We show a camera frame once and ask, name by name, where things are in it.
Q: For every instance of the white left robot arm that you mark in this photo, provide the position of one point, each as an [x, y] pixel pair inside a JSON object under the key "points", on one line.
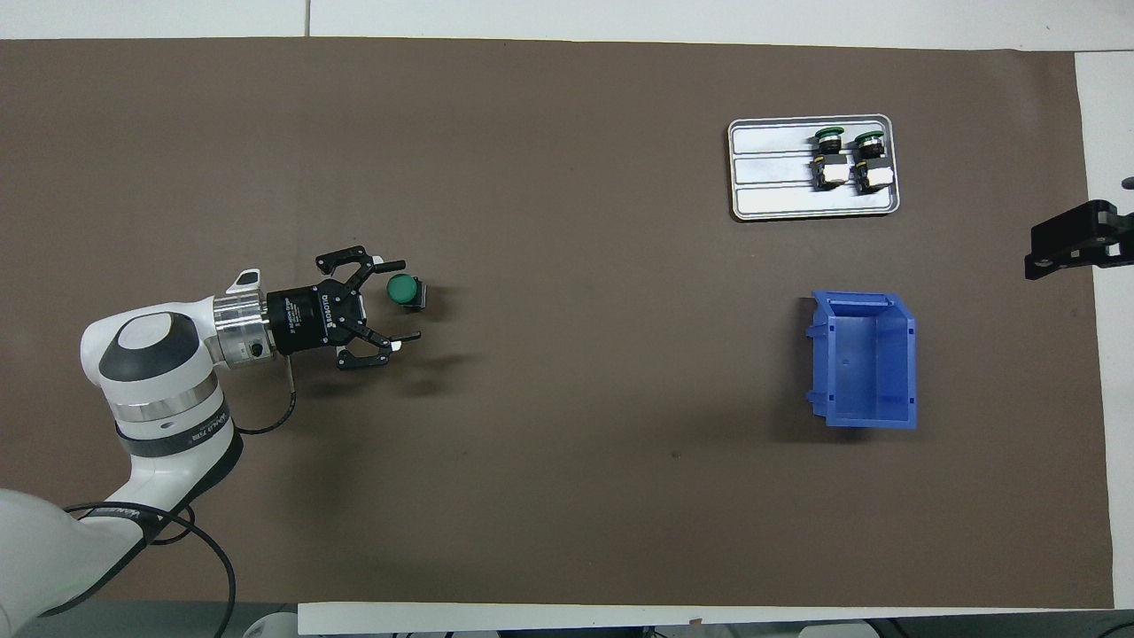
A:
{"points": [[151, 354]]}

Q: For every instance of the brown paper mat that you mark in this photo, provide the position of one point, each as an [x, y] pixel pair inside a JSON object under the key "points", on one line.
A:
{"points": [[620, 443]]}

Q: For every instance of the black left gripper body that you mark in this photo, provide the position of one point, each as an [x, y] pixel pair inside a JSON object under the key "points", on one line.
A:
{"points": [[310, 319]]}

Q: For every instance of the silver metal tray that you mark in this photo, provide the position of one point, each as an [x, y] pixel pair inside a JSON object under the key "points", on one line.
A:
{"points": [[771, 199]]}

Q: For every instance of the green push button switch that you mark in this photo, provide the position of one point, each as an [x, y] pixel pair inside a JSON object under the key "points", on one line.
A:
{"points": [[401, 289], [830, 164], [873, 168]]}

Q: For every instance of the blue plastic bin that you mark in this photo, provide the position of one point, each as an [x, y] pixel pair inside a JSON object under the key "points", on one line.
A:
{"points": [[873, 363]]}

